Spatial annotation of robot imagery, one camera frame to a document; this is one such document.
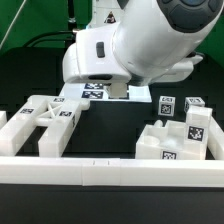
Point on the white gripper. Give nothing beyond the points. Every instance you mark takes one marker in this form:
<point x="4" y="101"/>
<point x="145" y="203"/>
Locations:
<point x="120" y="54"/>

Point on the white chair seat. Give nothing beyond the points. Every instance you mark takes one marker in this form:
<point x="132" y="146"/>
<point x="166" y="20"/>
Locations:
<point x="172" y="141"/>

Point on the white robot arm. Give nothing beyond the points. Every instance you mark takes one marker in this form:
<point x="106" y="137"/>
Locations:
<point x="194" y="18"/>

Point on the white tagged cube left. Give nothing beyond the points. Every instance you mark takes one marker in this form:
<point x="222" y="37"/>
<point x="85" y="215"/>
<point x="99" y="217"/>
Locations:
<point x="166" y="105"/>

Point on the white tagged cube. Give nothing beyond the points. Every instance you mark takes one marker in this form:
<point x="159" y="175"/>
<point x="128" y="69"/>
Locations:
<point x="196" y="101"/>
<point x="166" y="105"/>

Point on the thin grey rod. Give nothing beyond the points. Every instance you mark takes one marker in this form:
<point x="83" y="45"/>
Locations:
<point x="2" y="42"/>

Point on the white left block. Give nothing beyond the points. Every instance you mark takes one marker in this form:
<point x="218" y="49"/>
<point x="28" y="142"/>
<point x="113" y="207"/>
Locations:
<point x="3" y="118"/>

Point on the white tagged cube right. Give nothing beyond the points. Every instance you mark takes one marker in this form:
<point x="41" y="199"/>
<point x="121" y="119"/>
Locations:
<point x="196" y="101"/>

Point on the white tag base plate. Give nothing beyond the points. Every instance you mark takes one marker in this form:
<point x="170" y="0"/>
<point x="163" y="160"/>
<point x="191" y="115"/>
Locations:
<point x="97" y="92"/>

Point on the white chair back frame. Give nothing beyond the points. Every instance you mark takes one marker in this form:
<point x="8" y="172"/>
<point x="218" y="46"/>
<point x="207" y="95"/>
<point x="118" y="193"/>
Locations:
<point x="58" y="115"/>

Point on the white front rail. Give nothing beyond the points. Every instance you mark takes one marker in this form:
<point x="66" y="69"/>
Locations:
<point x="111" y="172"/>

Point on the white rail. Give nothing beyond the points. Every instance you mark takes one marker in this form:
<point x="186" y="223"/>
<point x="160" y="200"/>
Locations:
<point x="111" y="172"/>
<point x="216" y="140"/>

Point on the white right rail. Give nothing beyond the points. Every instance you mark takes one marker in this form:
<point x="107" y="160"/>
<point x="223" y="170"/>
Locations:
<point x="216" y="140"/>

